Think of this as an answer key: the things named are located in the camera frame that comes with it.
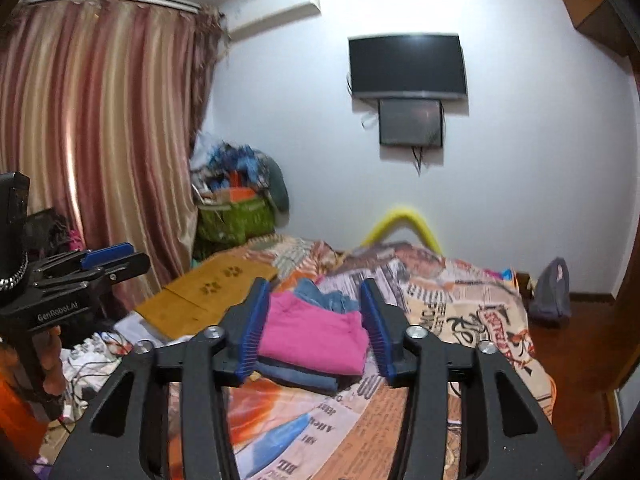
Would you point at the grey cushion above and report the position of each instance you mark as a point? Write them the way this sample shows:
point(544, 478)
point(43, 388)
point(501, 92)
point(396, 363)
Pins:
point(280, 185)

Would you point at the striped curtain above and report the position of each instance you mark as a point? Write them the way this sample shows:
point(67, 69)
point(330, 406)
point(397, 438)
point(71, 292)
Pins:
point(100, 135)

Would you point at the small black monitor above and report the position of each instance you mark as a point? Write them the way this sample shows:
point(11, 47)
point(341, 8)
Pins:
point(410, 122)

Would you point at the blue jeans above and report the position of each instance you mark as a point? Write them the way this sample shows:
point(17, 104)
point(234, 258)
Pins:
point(310, 381)

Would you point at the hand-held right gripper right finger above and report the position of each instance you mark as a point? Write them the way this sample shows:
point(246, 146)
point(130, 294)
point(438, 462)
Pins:
point(377, 330)

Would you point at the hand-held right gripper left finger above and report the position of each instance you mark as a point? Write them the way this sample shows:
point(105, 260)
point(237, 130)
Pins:
point(252, 330)

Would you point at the dark cloth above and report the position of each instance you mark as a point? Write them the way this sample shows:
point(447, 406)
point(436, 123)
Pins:
point(50, 230)

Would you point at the person's left forearm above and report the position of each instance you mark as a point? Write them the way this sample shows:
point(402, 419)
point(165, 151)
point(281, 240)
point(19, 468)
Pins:
point(15, 410)

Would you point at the pile of bags and boxes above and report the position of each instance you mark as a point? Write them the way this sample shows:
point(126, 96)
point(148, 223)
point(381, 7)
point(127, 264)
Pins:
point(230, 165)

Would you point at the yellow foam tube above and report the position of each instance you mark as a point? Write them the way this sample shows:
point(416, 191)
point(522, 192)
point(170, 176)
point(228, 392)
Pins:
point(400, 215)

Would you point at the white power strip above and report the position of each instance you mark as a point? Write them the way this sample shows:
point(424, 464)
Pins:
point(92, 357)

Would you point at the person's left hand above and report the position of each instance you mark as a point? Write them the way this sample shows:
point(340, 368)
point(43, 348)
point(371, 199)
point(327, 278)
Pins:
point(51, 360)

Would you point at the wooden overhead cabinet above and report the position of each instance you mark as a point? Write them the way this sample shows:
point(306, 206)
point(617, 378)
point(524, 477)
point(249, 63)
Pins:
point(590, 0)

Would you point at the grey backpack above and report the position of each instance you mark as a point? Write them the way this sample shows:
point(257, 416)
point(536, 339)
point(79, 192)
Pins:
point(550, 295)

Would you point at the white air conditioner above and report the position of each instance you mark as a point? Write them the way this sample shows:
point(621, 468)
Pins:
point(275, 7)

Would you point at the black wall television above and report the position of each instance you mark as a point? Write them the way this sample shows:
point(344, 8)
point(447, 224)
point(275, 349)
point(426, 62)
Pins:
point(407, 65)

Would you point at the wooden lap table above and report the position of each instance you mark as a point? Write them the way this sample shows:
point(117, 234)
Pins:
point(200, 290)

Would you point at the green bag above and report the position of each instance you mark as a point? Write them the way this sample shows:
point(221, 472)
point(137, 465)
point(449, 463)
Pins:
point(235, 220)

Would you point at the printed blanket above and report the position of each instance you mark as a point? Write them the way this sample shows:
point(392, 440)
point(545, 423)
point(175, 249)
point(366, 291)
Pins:
point(450, 300)

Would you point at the small pink item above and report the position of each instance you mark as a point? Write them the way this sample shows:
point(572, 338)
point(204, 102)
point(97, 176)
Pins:
point(600, 450)

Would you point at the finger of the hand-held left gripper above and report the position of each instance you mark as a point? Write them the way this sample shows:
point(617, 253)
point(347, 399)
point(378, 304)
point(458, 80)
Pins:
point(120, 272)
point(105, 254)

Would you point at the pink pants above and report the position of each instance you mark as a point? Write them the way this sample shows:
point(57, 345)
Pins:
point(310, 335)

